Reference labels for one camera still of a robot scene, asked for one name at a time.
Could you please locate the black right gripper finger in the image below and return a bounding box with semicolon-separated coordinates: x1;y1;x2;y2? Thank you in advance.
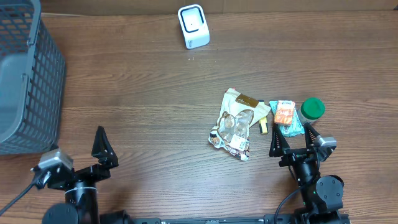
269;124;290;157
303;123;325;147

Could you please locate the teal wet wipes pack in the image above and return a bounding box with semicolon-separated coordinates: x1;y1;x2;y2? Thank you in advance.
269;100;304;137

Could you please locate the green lid jar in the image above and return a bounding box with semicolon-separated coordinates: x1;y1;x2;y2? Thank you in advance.
298;98;325;124

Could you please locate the yellow highlighter pen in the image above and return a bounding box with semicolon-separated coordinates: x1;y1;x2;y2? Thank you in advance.
259;112;269;134

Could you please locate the orange Kleenex tissue pack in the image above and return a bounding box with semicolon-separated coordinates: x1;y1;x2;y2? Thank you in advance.
274;100;295;126

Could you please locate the brown snack pouch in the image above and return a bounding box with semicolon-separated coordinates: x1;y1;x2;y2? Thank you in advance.
208;88;271;161

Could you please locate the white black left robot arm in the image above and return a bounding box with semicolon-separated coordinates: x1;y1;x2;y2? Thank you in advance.
42;126;132;224

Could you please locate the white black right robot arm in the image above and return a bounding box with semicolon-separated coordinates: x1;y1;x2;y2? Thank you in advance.
264;123;350;224

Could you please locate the white barcode scanner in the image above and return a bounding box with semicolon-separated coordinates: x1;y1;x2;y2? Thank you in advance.
177;4;210;49

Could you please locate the dark grey mesh basket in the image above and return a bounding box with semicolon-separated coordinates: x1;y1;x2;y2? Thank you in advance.
1;0;67;155

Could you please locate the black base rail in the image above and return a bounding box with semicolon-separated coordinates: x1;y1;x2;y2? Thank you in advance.
123;215;298;224

